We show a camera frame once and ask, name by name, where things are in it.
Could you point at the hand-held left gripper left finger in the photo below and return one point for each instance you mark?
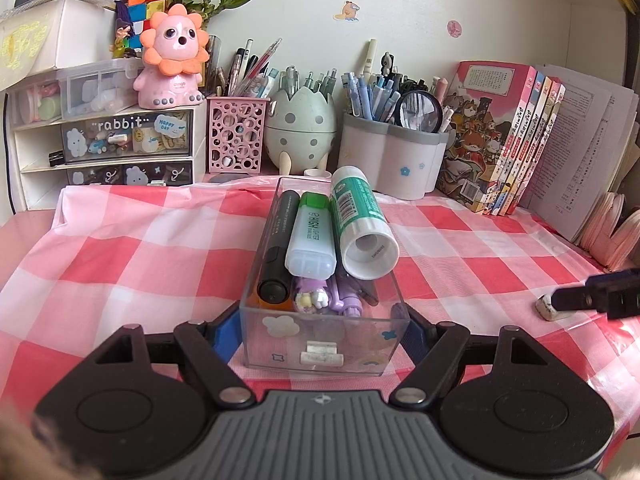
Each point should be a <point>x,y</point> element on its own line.
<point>227,332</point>

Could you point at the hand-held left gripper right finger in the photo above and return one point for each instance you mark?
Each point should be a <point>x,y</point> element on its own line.
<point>415,340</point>

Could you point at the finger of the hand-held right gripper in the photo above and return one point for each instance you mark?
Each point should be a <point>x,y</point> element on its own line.
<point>590,297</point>
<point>617,276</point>

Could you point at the white eraser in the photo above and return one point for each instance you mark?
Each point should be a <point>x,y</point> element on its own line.
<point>545,309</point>

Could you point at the orange highlighter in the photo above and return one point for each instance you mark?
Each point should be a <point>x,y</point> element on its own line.
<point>280,306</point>

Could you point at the slim purple pen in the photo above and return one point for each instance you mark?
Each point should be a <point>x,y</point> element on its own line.
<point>350,302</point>

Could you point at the purple pen with charm top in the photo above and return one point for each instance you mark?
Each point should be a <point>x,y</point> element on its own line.
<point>307,297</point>

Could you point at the black marker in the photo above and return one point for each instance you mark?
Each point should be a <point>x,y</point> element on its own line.
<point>277,240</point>

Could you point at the green highlighter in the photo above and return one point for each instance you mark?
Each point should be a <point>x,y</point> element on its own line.
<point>311,240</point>

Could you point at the green and white glue stick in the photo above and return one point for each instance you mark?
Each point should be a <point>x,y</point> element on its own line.
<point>357,215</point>

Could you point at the red checkered tablecloth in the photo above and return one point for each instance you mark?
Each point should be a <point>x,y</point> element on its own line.
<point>150,270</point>

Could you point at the stack of white papers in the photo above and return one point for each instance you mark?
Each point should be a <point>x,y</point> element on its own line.
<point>585,150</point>

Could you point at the grey flower-shaped pen holder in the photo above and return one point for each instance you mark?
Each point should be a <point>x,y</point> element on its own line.
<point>395,160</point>

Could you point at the small white tape roll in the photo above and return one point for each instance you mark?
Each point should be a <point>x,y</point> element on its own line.
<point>317,172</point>

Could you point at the pink mesh pen holder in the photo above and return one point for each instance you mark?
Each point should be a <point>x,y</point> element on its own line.
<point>240,135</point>

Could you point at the egg-shaped pen holder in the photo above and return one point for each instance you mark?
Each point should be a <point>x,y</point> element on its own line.
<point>300,125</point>

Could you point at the magnifying glass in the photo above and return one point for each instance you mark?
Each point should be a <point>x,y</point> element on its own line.
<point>419,110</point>

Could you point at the pens in pink holder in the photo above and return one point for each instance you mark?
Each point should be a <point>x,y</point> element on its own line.
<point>245,75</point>

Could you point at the white drawer unit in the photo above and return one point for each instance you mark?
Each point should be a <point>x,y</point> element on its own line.
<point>35,160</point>

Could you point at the pens in egg holder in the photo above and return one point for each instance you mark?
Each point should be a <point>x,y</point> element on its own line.
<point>290,77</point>

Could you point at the pink lion toy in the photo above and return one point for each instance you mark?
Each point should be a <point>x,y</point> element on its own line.
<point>172,67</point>

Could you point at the clear plastic storage box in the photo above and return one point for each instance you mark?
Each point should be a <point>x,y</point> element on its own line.
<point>100,92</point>

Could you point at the glass vase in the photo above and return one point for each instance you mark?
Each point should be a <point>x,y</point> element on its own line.
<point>212,60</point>

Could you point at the small clear drawer organizer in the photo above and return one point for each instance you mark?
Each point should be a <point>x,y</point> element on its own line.
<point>40,107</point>

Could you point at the small purple figurine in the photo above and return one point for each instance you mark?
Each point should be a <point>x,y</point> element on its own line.
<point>121,35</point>

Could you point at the white storage box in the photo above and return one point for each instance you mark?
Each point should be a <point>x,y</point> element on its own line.
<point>75,30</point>

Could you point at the colourful puzzle cube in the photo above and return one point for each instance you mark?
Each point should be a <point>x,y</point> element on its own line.
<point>145,0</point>

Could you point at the round pink wall sticker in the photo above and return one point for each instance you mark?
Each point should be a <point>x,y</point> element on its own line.
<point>454,28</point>

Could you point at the beaver wall sticker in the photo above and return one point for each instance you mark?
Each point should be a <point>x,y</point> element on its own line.
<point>349,11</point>

